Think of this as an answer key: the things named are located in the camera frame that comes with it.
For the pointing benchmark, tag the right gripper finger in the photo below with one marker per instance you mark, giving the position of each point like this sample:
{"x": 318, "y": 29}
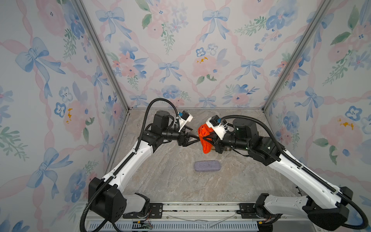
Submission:
{"x": 211, "y": 137}
{"x": 208, "y": 146}

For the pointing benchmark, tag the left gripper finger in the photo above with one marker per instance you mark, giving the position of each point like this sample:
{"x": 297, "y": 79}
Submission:
{"x": 191, "y": 141}
{"x": 190, "y": 135}

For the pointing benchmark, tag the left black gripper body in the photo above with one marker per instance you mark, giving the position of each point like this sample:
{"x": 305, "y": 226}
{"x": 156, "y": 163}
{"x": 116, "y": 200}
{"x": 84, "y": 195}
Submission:
{"x": 175, "y": 136}

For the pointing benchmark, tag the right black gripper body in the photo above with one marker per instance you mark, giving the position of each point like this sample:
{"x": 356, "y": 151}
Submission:
{"x": 229, "y": 140}

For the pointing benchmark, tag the orange cleaning cloth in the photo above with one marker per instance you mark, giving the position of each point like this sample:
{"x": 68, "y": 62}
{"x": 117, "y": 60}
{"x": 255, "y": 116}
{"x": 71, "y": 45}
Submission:
{"x": 204, "y": 131}

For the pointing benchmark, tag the purple fabric eyeglass case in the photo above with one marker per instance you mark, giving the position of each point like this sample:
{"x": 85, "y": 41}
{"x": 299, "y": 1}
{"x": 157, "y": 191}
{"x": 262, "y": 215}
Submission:
{"x": 207, "y": 166}

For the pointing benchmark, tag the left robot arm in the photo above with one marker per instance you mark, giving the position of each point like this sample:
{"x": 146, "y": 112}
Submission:
{"x": 105, "y": 195}

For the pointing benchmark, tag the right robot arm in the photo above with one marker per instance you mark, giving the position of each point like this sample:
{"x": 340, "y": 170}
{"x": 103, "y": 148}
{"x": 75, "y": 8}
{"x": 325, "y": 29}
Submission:
{"x": 323, "y": 204}

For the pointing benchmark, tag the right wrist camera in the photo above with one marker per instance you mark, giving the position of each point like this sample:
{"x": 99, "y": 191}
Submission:
{"x": 215, "y": 123}

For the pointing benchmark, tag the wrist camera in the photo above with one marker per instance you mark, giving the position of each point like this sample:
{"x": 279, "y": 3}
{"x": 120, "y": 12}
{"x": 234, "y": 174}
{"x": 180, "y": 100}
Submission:
{"x": 184, "y": 118}
{"x": 215, "y": 123}

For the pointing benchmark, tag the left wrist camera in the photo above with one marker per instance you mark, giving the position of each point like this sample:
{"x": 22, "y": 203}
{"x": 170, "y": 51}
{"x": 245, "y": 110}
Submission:
{"x": 184, "y": 118}

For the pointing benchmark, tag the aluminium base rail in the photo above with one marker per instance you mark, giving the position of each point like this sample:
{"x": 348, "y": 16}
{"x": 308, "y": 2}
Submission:
{"x": 200, "y": 217}

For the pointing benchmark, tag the right corner aluminium post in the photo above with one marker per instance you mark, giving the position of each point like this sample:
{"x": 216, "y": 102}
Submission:
{"x": 309, "y": 32}

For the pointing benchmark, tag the corner aluminium post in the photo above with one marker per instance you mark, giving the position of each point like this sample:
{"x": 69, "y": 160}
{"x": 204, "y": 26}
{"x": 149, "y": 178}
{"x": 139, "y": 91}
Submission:
{"x": 87, "y": 23}
{"x": 309, "y": 32}

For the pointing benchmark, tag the left corner aluminium post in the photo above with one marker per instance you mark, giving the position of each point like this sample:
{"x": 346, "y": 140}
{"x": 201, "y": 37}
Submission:
{"x": 87, "y": 23}

